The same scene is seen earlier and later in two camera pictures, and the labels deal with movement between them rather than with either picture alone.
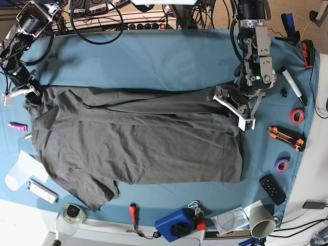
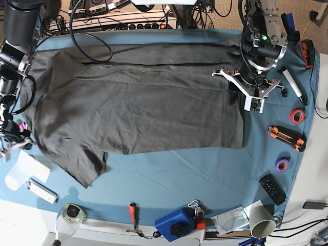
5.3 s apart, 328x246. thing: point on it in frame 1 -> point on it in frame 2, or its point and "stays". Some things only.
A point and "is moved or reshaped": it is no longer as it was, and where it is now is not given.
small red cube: (200, 224) stays
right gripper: (31, 88) -> (11, 137)
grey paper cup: (262, 222) stays
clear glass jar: (68, 223) stays
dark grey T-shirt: (91, 139) is moved or reshaped
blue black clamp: (293, 37) stays
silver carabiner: (193, 204) stays
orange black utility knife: (295, 140) stays
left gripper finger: (228, 113) -> (233, 95)
